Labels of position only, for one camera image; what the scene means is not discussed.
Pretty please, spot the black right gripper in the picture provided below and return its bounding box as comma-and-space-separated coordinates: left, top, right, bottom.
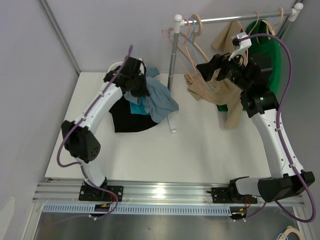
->
196, 48, 252, 92

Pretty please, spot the teal t shirt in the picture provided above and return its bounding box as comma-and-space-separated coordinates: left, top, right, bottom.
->
129, 97, 149, 116

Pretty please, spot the grey blue t shirt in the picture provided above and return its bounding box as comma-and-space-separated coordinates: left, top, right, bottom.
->
124, 66, 179, 123

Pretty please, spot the black t shirt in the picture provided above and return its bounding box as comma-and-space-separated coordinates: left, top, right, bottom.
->
109, 97, 158, 133

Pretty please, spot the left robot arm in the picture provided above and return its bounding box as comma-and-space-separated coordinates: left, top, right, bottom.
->
56, 57, 148, 203

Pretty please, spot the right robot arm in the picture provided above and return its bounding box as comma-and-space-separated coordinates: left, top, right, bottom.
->
196, 53, 315, 203

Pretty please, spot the beige t shirt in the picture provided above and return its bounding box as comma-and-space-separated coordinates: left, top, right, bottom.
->
184, 21, 243, 129

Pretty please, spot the green t shirt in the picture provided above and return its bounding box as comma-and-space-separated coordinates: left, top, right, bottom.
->
217, 19, 282, 112

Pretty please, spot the beige hanger on floor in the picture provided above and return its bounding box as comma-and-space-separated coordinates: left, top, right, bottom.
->
276, 226, 305, 240

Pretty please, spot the white perforated plastic basket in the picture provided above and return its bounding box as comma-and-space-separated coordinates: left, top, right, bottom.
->
107, 61, 124, 73

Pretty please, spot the silver white clothes rack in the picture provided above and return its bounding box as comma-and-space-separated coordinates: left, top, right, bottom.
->
158, 2, 304, 134

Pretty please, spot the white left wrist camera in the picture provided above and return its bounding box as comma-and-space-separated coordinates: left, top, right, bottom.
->
138, 58, 147, 76

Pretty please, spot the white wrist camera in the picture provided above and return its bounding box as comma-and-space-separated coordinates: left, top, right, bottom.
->
228, 32, 252, 61
138, 58, 147, 76

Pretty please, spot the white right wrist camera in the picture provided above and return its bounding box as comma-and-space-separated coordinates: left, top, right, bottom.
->
228, 32, 252, 61

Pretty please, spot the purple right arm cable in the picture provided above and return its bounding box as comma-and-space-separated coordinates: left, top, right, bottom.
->
237, 32, 315, 223

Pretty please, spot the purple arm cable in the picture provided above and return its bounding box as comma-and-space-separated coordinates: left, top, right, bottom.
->
57, 44, 133, 221
237, 32, 315, 223

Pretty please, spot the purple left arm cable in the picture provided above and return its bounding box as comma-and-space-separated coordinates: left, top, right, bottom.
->
57, 44, 133, 221

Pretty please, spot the grey wall corner profile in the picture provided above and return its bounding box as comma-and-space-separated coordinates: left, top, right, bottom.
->
37, 0, 81, 76

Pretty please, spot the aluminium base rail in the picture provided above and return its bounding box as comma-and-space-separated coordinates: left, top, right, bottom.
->
32, 177, 305, 207

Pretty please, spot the white slotted cable duct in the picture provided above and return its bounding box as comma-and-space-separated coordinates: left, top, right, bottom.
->
42, 203, 232, 217

